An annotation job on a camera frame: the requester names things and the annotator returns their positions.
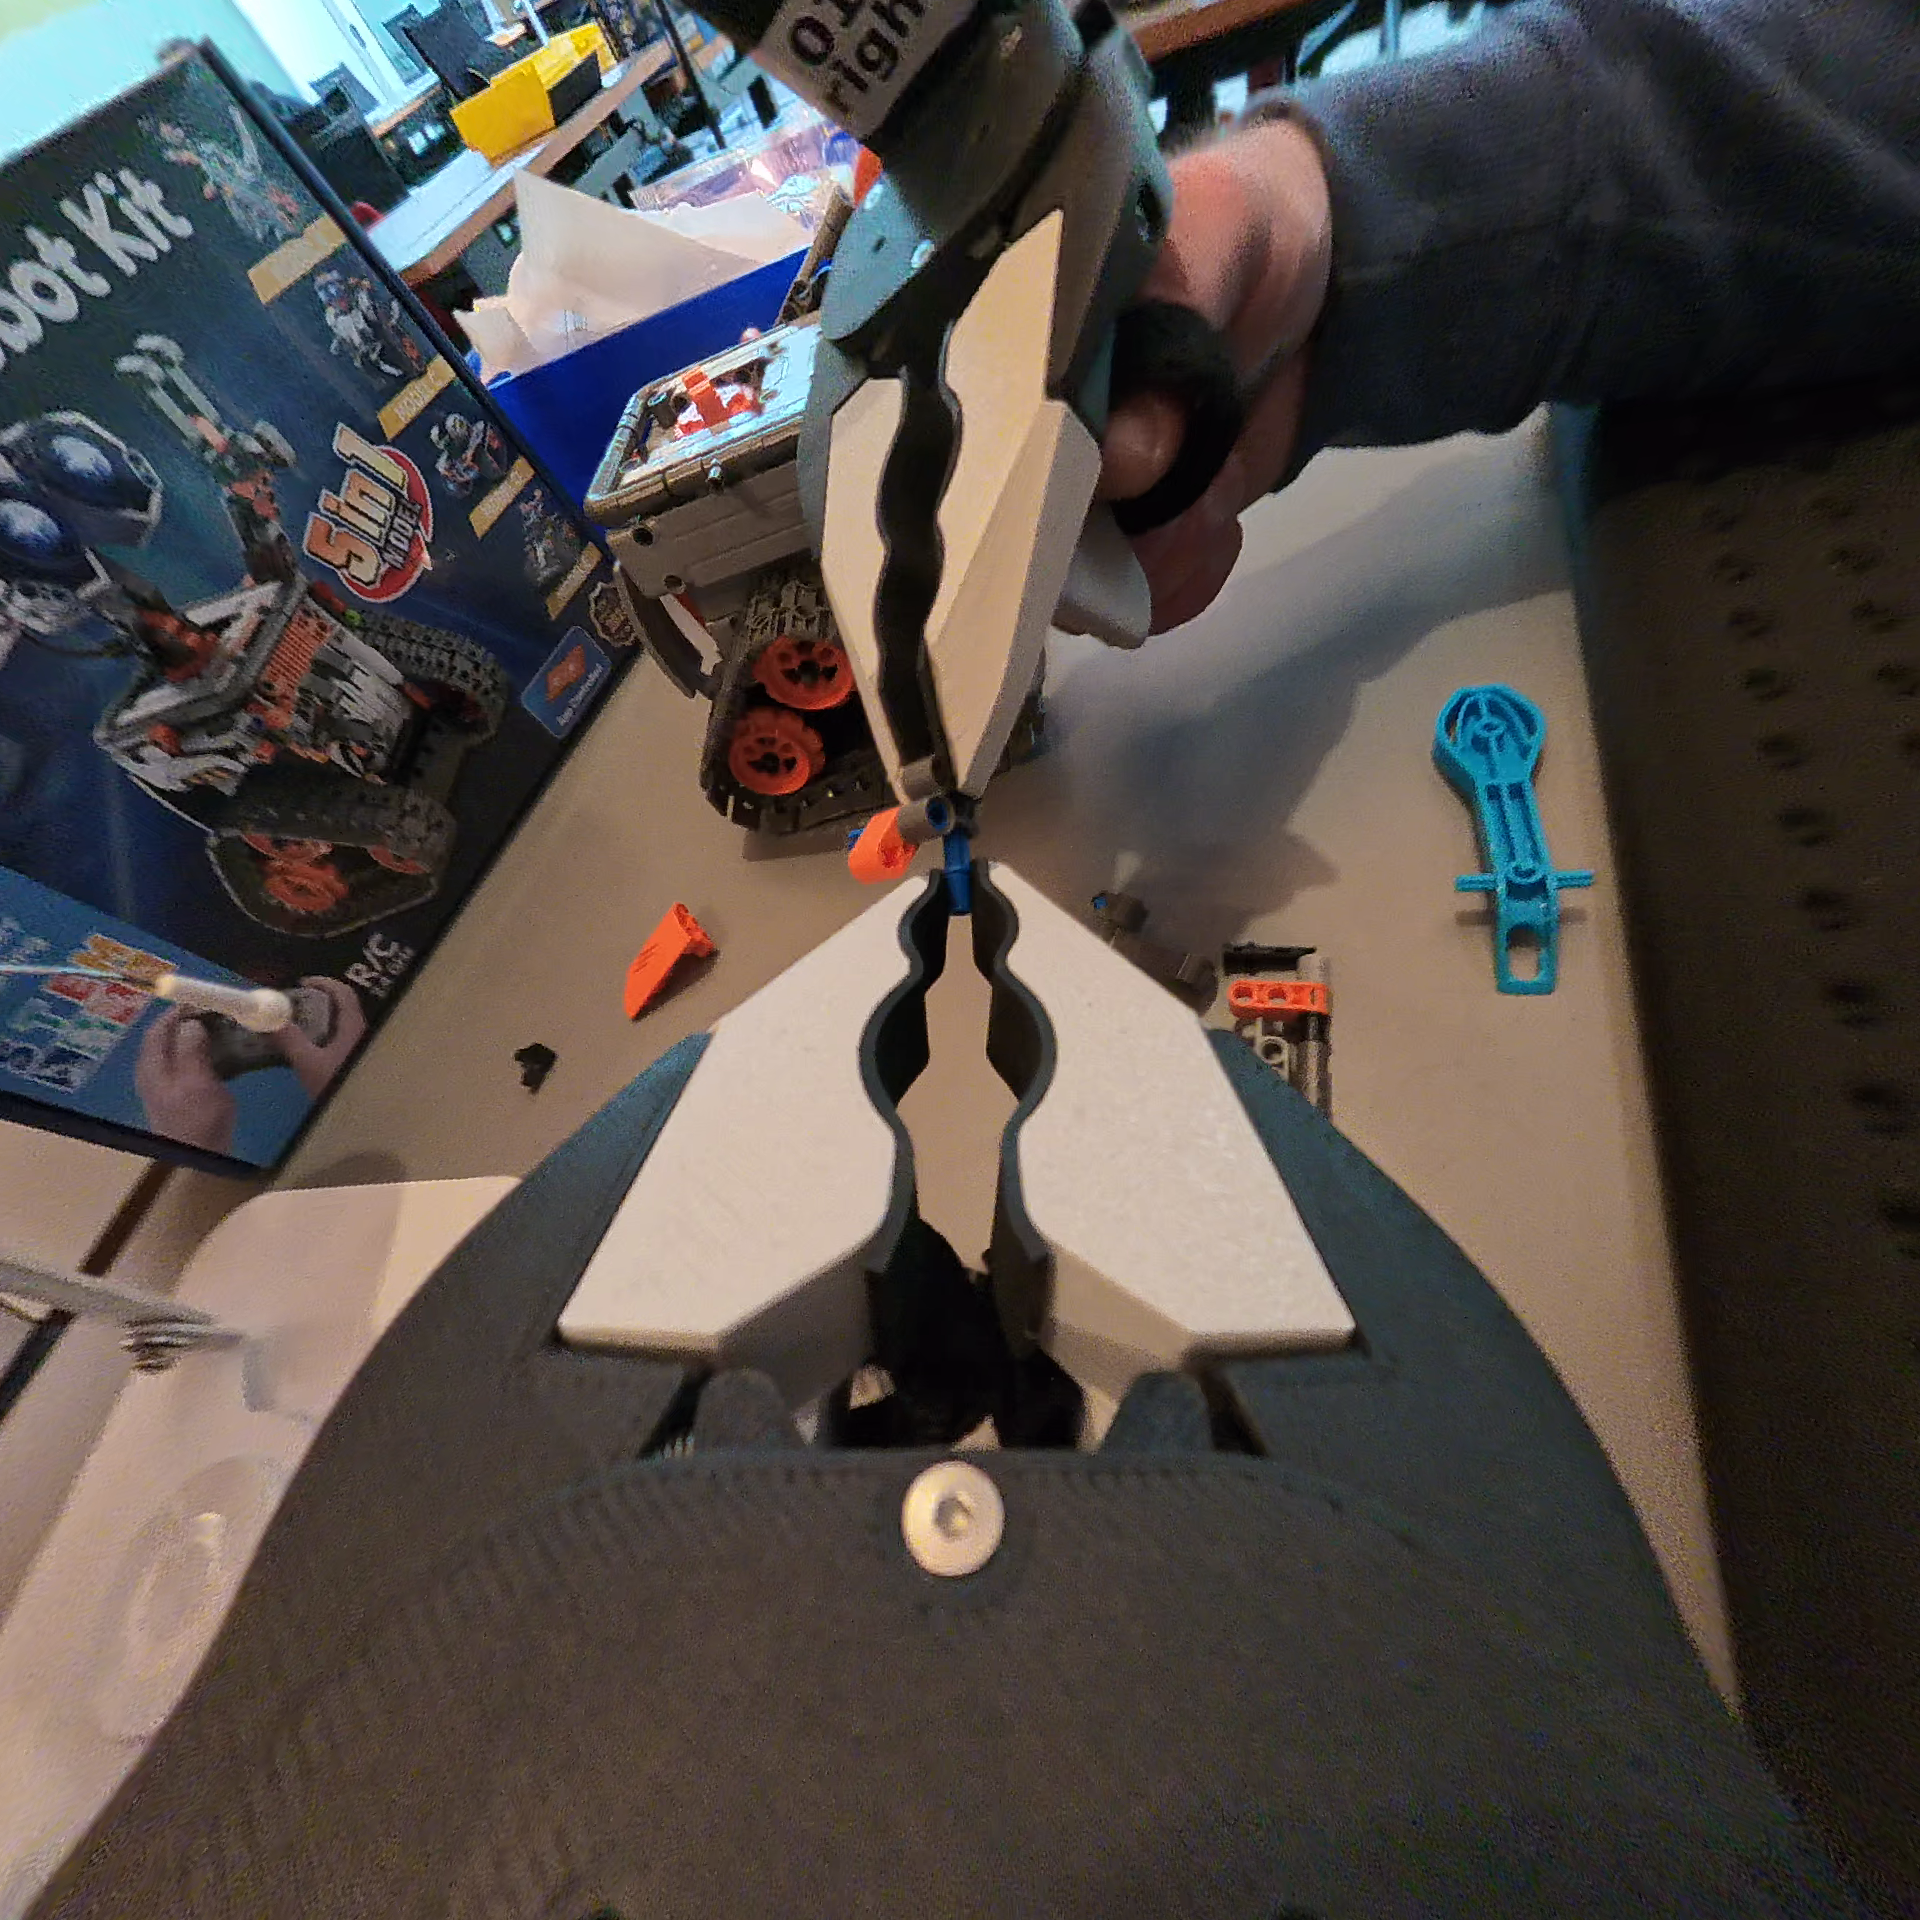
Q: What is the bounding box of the yellow storage bin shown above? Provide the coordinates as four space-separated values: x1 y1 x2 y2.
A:
449 29 616 159

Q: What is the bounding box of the person's right hand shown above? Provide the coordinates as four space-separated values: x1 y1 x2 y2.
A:
1098 119 1337 635

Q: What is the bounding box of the blue storage bin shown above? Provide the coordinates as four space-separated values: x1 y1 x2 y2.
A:
479 246 818 518

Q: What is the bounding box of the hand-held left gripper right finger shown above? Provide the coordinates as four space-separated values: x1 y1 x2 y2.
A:
972 865 1356 1441

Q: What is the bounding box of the white book stand base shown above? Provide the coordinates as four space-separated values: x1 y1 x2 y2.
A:
0 959 519 1877

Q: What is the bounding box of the black dimpled pad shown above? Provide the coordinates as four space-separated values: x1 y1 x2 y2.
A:
1558 404 1920 1920

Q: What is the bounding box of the person's right forearm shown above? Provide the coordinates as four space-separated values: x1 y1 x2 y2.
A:
1246 0 1920 459

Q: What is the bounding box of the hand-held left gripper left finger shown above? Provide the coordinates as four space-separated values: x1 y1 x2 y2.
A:
558 871 952 1441

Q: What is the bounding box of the orange wedge panel brick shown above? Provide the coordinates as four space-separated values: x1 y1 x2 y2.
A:
622 902 719 1022

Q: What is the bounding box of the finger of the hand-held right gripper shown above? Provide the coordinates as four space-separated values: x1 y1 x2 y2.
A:
928 211 1105 798
823 373 946 800

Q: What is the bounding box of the partly built toy robot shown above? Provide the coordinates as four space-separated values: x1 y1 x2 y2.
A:
585 323 1052 835

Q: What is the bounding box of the dark grey connector piece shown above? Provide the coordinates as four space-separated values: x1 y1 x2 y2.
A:
1093 888 1221 1003

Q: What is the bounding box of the grey brick assembly orange beam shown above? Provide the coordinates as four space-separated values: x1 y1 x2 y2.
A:
1228 976 1334 1119

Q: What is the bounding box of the light blue brick separator tool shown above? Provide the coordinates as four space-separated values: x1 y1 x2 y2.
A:
1431 680 1594 995

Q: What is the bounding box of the blue robot kit box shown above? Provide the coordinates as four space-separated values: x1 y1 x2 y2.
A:
0 46 640 1173

